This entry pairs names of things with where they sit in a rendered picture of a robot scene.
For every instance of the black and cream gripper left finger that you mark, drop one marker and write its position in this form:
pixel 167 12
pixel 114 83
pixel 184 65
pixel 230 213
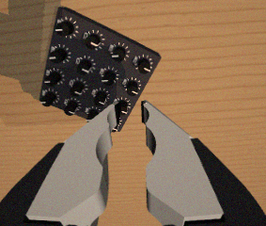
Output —
pixel 67 185

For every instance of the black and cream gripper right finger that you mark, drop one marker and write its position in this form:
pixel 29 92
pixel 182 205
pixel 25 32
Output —
pixel 187 185

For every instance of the black knob box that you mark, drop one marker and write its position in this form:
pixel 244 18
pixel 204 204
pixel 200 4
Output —
pixel 116 71

